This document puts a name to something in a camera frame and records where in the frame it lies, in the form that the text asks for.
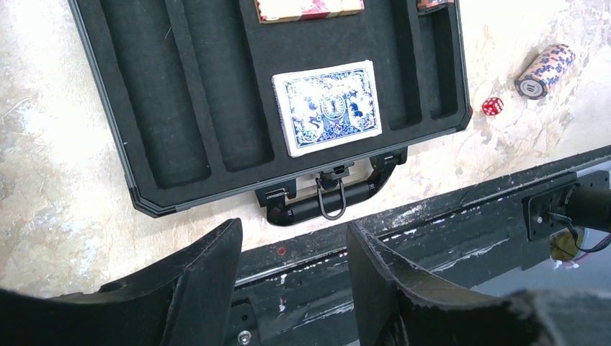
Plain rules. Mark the blue playing card deck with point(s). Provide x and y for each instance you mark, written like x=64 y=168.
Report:
x=326 y=107

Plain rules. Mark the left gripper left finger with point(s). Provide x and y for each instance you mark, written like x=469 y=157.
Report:
x=182 y=299

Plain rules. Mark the red Texas Hold'em card deck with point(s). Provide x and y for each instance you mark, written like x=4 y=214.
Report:
x=277 y=11

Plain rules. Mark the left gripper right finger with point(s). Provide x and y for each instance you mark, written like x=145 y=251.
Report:
x=398 y=302

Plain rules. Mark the black poker carrying case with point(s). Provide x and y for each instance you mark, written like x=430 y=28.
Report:
x=187 y=90

